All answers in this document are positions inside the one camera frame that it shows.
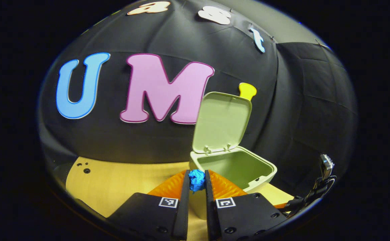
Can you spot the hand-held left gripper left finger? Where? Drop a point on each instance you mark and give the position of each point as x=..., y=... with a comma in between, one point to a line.
x=185, y=207

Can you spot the blue paper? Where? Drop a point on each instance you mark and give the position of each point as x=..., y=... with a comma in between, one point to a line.
x=196, y=180

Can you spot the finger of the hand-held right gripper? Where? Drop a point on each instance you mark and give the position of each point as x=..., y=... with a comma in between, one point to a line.
x=280, y=205

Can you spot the wooden desktop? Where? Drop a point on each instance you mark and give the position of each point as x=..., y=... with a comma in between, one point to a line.
x=121, y=180

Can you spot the black backdrop cloth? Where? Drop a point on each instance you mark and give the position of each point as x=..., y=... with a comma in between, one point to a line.
x=282, y=100

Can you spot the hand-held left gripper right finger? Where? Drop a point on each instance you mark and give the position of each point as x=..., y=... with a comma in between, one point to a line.
x=209, y=211

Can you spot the pale green desktop garbage bin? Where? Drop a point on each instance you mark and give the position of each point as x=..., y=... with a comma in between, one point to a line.
x=221, y=124

